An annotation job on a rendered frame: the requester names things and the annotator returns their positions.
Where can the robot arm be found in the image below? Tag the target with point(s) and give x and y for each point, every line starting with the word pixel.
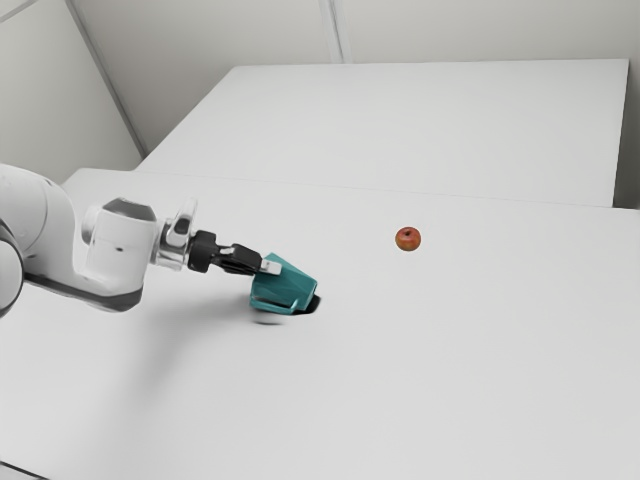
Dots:
pixel 55 240

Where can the red apple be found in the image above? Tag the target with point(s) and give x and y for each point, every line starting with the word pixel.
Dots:
pixel 408 239

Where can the teal faceted mug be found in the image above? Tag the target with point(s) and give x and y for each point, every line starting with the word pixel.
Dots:
pixel 283 289

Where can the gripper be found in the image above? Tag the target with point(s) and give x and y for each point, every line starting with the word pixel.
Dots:
pixel 204 251

